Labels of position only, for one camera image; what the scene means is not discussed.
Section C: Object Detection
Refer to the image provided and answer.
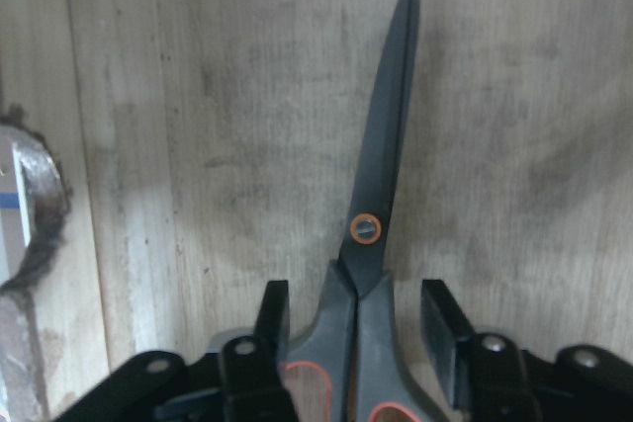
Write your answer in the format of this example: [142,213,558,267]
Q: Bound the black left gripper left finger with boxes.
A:
[220,280,298,421]

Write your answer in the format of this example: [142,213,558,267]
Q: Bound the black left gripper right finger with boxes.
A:
[420,280,543,421]

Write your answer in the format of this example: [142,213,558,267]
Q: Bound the light wooden drawer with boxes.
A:
[1,0,632,421]

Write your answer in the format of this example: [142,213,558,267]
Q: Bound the grey orange scissors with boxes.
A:
[287,0,446,421]

